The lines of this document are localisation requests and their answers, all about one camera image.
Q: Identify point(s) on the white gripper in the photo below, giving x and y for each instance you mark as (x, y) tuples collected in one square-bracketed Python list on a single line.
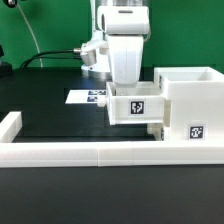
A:
[(124, 28)]

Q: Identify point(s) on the white drawer one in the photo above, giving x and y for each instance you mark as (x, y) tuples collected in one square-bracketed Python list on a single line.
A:
[(156, 130), (144, 104)]

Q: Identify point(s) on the white drawer cabinet box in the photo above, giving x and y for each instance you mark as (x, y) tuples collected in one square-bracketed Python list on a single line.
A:
[(194, 103)]

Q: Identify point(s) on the white drawer front one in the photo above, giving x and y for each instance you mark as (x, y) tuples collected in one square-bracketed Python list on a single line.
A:
[(156, 130)]

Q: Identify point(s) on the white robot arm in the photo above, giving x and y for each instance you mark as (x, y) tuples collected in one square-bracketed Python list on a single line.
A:
[(97, 34)]

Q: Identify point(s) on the printed marker sheet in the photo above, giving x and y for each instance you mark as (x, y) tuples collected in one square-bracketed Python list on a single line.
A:
[(84, 96)]

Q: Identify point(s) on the black device at left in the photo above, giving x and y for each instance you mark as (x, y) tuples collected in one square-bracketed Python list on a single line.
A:
[(5, 67)]

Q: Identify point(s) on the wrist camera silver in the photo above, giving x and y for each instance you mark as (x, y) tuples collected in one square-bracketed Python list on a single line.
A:
[(88, 51)]

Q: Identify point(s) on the white U-shaped border frame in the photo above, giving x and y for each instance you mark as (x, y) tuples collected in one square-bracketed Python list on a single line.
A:
[(101, 154)]

